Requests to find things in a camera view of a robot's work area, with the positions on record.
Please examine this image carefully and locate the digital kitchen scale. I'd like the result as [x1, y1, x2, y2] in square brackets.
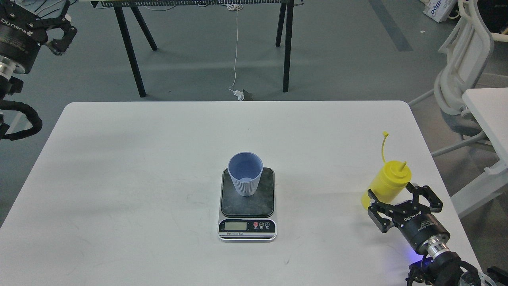
[217, 167, 277, 242]

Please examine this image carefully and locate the white cardboard box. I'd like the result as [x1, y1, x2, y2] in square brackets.
[423, 0, 458, 22]

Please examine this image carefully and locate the black trestle table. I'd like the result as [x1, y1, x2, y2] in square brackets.
[90, 0, 304, 98]

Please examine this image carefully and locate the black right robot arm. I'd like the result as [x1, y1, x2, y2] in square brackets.
[367, 183, 507, 286]

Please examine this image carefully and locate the blue ribbed cup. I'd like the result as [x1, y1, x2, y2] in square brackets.
[227, 152, 264, 197]

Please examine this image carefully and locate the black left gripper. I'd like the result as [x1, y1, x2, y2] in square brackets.
[0, 0, 77, 75]

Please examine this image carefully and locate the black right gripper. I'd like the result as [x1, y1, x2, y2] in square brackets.
[367, 183, 450, 255]

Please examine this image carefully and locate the white office chair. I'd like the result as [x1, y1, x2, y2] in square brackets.
[409, 0, 507, 157]

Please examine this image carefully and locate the power adapter on floor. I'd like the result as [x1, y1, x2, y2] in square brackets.
[234, 89, 253, 101]

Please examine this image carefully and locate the white hanging cable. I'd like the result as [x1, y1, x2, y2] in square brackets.
[226, 3, 244, 98]

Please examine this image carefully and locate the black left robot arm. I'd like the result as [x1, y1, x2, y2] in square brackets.
[0, 0, 77, 141]

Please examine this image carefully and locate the yellow squeeze bottle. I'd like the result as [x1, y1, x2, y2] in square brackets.
[368, 131, 412, 203]

